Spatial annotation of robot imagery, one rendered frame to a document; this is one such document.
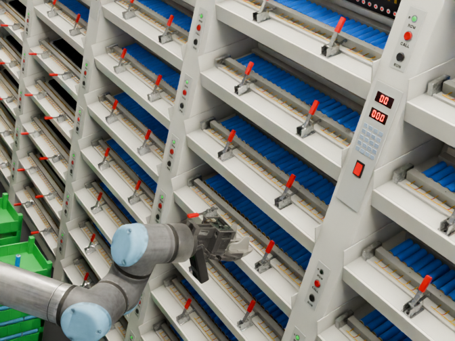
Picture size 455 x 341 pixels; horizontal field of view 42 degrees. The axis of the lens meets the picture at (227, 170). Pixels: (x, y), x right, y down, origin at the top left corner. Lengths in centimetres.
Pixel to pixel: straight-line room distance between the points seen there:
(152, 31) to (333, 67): 86
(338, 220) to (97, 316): 56
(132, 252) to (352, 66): 62
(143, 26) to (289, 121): 79
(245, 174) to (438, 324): 65
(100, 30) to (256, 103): 96
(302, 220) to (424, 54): 52
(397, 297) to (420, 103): 41
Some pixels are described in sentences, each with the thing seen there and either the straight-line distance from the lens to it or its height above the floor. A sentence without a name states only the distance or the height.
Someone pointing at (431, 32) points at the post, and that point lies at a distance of 122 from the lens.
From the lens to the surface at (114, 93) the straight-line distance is 250.
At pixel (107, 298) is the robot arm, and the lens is 129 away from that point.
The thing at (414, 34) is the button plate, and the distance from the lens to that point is 124.
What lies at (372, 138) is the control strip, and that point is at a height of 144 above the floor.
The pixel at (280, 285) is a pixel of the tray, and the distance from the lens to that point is 160.
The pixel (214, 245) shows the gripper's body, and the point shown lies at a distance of 142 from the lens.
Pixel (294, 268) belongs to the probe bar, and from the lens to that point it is 161.
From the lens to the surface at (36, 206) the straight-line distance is 325.
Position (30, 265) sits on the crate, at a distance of 255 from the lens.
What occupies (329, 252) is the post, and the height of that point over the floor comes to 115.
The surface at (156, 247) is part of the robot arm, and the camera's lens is 131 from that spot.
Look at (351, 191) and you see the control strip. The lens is 134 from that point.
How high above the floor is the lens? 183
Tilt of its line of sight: 24 degrees down
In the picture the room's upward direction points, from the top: 15 degrees clockwise
